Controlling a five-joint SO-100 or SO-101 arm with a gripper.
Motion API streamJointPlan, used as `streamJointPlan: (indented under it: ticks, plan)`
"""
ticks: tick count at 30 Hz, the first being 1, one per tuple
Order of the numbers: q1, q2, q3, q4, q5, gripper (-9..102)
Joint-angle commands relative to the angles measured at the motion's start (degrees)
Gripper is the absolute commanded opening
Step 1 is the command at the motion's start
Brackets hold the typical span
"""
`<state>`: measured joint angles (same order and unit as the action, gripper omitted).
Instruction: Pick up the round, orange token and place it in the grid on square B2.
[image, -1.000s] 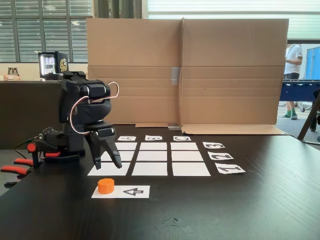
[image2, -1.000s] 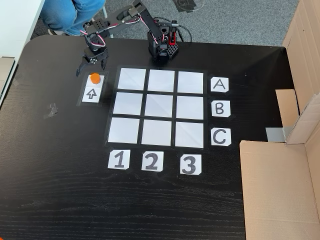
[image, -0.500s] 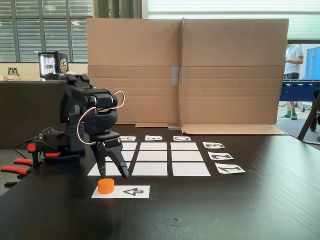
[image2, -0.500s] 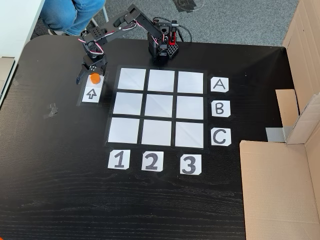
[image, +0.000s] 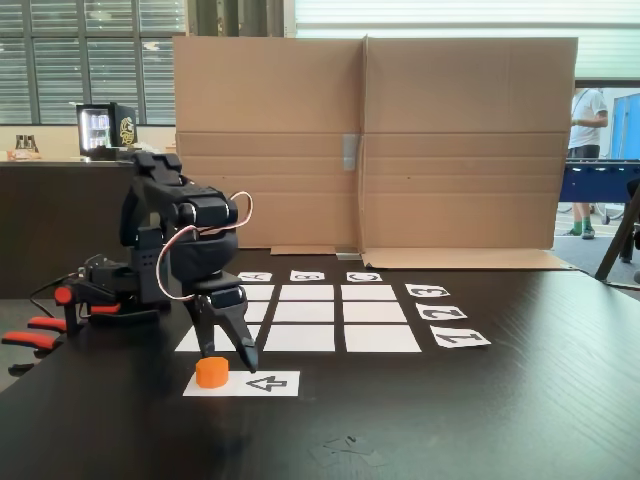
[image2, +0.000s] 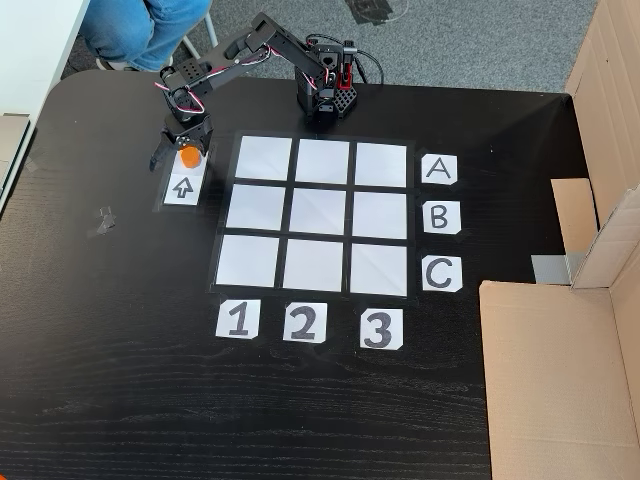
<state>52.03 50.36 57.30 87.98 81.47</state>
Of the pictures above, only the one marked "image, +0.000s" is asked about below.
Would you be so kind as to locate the white blank paper square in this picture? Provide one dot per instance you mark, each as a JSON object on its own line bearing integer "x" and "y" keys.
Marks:
{"x": 306, "y": 293}
{"x": 257, "y": 312}
{"x": 374, "y": 312}
{"x": 381, "y": 338}
{"x": 304, "y": 312}
{"x": 299, "y": 338}
{"x": 187, "y": 342}
{"x": 369, "y": 293}
{"x": 260, "y": 293}

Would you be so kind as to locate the paper sheet with letter C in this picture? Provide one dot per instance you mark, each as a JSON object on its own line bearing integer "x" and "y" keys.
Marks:
{"x": 364, "y": 276}

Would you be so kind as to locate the blue locker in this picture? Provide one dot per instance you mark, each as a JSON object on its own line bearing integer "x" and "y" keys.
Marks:
{"x": 627, "y": 125}

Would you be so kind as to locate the paper sheet with number 1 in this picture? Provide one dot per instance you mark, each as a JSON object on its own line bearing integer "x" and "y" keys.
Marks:
{"x": 459, "y": 337}

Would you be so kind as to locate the paper sheet with number 3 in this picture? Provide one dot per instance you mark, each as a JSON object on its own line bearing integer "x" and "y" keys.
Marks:
{"x": 426, "y": 291}

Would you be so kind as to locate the paper sheet with letter B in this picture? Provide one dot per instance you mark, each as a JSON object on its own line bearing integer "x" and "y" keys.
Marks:
{"x": 307, "y": 276}

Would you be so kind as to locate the white paper sheet with arrow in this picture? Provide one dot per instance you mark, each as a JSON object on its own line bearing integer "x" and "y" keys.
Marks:
{"x": 270, "y": 384}

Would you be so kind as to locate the paper sheet with number 2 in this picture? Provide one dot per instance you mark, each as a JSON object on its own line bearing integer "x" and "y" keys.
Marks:
{"x": 441, "y": 311}

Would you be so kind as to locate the grey tape strip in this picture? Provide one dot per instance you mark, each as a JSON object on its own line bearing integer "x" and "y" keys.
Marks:
{"x": 350, "y": 152}

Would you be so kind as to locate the black bar clamp, orange knob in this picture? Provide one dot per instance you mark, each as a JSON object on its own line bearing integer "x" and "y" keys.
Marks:
{"x": 72, "y": 305}

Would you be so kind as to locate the bottle carrier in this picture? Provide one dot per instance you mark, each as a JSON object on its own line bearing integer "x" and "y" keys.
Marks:
{"x": 27, "y": 144}

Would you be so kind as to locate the round orange token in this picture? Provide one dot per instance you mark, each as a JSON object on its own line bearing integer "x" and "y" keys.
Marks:
{"x": 212, "y": 374}

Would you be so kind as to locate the dark brown counter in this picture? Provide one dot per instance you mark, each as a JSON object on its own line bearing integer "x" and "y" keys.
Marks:
{"x": 45, "y": 220}

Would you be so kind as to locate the paper sheet with letter A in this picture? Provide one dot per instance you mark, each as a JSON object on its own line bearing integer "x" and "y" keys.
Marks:
{"x": 256, "y": 277}

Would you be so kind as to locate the black mini fridge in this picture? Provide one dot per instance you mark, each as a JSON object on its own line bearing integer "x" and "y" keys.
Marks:
{"x": 122, "y": 127}

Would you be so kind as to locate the brown cardboard screen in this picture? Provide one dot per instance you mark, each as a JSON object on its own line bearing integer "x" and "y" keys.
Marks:
{"x": 450, "y": 100}

